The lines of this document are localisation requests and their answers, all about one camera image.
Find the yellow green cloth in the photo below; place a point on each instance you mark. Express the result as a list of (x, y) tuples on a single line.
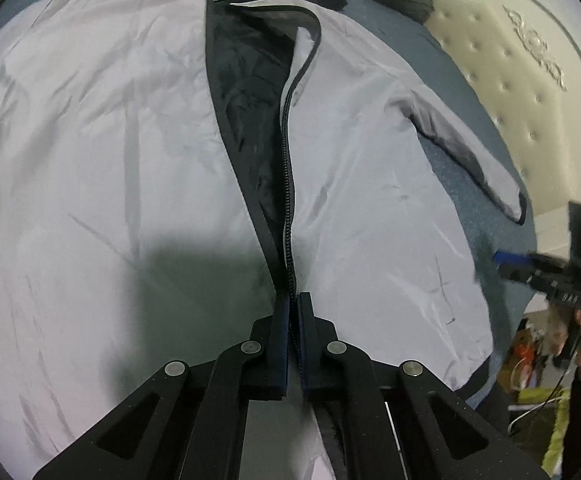
[(557, 425)]

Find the light grey zip jacket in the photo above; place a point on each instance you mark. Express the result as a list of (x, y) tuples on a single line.
[(120, 135)]

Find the cream tufted headboard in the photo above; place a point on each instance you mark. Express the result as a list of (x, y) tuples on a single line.
[(510, 70)]

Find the blue woven bedspread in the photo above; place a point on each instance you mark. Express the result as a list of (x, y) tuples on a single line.
[(470, 180)]

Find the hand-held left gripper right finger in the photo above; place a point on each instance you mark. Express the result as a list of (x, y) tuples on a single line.
[(303, 350)]

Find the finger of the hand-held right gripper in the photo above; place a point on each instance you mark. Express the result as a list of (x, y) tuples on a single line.
[(512, 262)]

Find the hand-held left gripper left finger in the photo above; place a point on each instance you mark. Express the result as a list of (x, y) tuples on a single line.
[(281, 345)]

